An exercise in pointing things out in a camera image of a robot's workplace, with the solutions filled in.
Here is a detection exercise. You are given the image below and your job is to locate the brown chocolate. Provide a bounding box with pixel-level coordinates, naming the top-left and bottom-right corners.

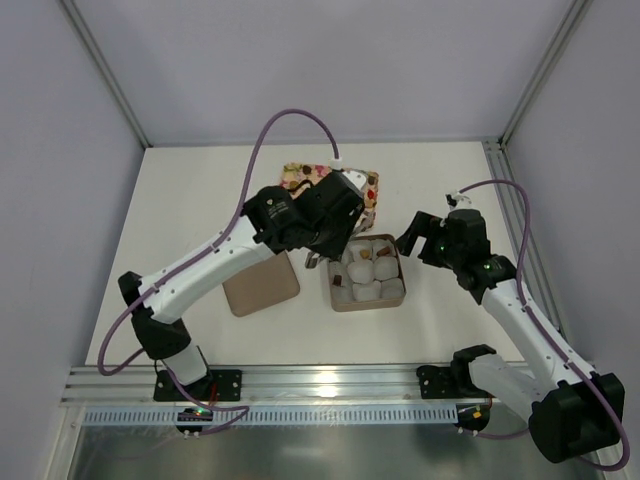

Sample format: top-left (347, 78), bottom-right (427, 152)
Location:
top-left (376, 245), bottom-right (393, 257)

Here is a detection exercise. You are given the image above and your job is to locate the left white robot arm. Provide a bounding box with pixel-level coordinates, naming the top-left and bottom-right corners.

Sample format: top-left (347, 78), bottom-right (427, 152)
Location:
top-left (118, 170), bottom-right (366, 386)

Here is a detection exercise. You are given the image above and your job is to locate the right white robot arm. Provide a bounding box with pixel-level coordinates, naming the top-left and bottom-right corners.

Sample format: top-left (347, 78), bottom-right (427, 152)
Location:
top-left (397, 209), bottom-right (628, 463)

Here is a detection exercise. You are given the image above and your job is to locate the tan square tin lid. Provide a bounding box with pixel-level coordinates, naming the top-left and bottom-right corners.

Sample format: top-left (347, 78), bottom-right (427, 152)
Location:
top-left (223, 252), bottom-right (300, 317)

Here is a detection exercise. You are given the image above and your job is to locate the floral pattern tray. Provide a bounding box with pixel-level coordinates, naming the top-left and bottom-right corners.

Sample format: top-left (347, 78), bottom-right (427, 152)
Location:
top-left (280, 162), bottom-right (379, 234)

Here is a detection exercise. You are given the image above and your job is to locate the tan square tin box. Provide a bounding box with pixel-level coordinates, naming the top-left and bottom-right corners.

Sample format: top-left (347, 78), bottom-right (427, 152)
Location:
top-left (327, 234), bottom-right (406, 313)

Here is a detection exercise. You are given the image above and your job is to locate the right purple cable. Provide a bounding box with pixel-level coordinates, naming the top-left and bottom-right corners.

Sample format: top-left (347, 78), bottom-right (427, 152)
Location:
top-left (444, 179), bottom-right (630, 471)

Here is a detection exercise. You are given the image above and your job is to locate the purple cable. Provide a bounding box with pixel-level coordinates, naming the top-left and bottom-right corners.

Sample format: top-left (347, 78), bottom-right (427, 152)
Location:
top-left (444, 179), bottom-right (630, 471)
top-left (97, 108), bottom-right (344, 436)

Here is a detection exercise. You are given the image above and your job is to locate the aluminium rail frame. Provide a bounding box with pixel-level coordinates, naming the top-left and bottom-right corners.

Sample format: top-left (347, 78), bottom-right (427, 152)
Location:
top-left (59, 362), bottom-right (599, 409)

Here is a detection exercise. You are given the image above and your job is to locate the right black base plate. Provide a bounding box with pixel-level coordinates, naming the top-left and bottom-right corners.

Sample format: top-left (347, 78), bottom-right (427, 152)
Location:
top-left (416, 365), bottom-right (490, 400)

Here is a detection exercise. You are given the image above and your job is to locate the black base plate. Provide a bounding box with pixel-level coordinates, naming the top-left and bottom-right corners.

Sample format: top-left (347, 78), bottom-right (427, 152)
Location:
top-left (416, 365), bottom-right (490, 400)
top-left (153, 369), bottom-right (243, 402)

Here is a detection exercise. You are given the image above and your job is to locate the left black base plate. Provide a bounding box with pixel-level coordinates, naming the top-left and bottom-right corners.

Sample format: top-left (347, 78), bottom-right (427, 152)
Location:
top-left (153, 369), bottom-right (243, 402)

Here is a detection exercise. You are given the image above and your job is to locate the slotted grey cable duct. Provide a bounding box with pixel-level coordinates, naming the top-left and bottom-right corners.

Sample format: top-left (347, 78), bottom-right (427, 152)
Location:
top-left (82, 404), bottom-right (458, 427)

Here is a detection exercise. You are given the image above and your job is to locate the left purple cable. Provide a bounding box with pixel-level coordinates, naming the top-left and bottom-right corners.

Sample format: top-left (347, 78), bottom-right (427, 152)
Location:
top-left (97, 108), bottom-right (344, 436)

